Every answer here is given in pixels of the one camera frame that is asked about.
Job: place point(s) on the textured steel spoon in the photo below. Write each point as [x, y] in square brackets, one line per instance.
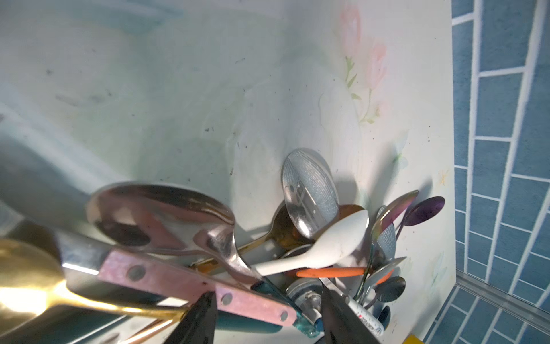
[309, 191]

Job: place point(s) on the Pochacco white handled spoon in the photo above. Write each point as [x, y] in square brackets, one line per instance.
[368, 320]

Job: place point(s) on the steel spoon pink handle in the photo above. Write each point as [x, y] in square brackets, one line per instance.
[153, 226]

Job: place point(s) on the iridescent rainbow spoon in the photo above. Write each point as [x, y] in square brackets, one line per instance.
[382, 222]

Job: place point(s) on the bronze brown spoon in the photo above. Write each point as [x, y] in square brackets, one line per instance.
[283, 232]

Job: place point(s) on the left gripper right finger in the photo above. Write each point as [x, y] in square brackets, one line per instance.
[341, 325]

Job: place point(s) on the orange handled spoon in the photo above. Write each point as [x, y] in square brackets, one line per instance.
[328, 272]

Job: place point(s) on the steel spoon green marbled handle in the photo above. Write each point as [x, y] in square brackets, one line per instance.
[220, 243]

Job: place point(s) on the yellow pen cup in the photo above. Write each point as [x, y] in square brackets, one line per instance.
[412, 339]

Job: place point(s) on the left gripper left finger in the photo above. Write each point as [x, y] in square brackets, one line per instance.
[199, 325]

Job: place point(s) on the purple spoon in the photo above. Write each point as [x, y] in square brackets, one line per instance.
[421, 212]

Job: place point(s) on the white ceramic spoon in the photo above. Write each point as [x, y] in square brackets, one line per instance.
[336, 243]

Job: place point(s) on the floral table mat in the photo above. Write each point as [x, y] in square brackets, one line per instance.
[213, 95]

